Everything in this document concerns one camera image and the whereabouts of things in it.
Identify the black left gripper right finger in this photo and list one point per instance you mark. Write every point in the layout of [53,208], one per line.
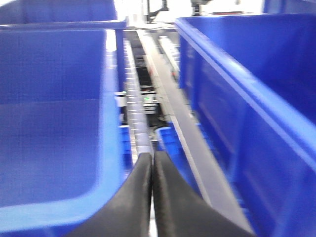
[180,211]

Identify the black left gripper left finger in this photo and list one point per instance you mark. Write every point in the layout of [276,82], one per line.
[127,213]

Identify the white roller track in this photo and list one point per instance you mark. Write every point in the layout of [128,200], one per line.
[137,120]

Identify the large blue plastic bin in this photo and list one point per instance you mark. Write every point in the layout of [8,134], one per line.
[61,157]

